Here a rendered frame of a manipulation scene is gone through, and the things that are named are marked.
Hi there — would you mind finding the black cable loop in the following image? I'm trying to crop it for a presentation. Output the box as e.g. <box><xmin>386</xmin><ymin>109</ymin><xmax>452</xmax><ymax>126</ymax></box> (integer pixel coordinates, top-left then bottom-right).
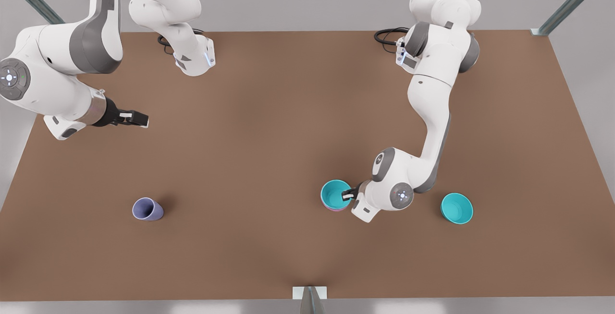
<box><xmin>157</xmin><ymin>28</ymin><xmax>206</xmax><ymax>56</ymax></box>
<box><xmin>373</xmin><ymin>26</ymin><xmax>410</xmax><ymax>56</ymax></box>

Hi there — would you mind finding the lavender cup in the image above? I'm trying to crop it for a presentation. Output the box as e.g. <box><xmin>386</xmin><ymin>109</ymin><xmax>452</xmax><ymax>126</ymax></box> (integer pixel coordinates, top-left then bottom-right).
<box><xmin>132</xmin><ymin>197</ymin><xmax>164</xmax><ymax>222</ymax></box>

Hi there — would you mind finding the teal bowl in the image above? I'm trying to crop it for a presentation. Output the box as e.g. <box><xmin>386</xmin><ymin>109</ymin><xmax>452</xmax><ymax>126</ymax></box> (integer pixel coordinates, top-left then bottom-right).
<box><xmin>320</xmin><ymin>180</ymin><xmax>354</xmax><ymax>210</ymax></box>
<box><xmin>441</xmin><ymin>192</ymin><xmax>474</xmax><ymax>225</ymax></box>

